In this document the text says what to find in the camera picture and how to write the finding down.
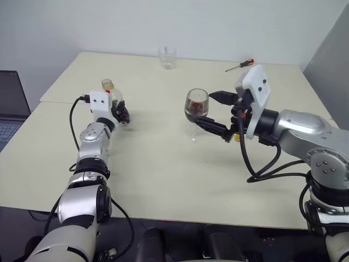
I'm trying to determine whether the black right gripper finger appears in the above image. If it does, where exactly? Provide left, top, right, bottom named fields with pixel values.
left=194, top=116, right=233, bottom=144
left=208, top=90, right=238, bottom=106

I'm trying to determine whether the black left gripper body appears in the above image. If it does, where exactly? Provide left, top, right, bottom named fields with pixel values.
left=109, top=101, right=121, bottom=122

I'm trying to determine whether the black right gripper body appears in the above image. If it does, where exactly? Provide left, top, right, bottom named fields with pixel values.
left=230, top=92, right=256, bottom=143

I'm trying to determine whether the clear bottle with red tape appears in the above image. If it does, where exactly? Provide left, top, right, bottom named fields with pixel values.
left=101, top=79, right=132, bottom=132

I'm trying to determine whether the clear plastic bottle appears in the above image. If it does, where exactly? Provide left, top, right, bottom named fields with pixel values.
left=184, top=88, right=210, bottom=143

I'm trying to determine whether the orange and black screwdriver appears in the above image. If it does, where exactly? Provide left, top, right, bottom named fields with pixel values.
left=225, top=58, right=255, bottom=73

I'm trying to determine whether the clear glass tumbler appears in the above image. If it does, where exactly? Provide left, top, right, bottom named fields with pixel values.
left=158, top=46, right=177, bottom=70

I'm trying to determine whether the dark laptop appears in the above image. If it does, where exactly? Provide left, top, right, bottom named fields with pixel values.
left=0, top=70, right=32, bottom=153

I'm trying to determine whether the dark rounded shape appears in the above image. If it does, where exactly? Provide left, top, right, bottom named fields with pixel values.
left=137, top=227, right=168, bottom=262

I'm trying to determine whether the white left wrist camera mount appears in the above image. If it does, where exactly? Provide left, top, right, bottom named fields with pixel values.
left=89, top=91, right=113, bottom=121

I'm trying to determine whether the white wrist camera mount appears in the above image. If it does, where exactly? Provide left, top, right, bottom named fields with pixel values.
left=234, top=64, right=272, bottom=140
left=89, top=91, right=113, bottom=121

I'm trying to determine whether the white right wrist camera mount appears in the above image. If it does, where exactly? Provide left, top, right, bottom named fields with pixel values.
left=234, top=64, right=272, bottom=140

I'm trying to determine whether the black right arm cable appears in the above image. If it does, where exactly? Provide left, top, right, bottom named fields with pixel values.
left=236, top=106, right=311, bottom=184

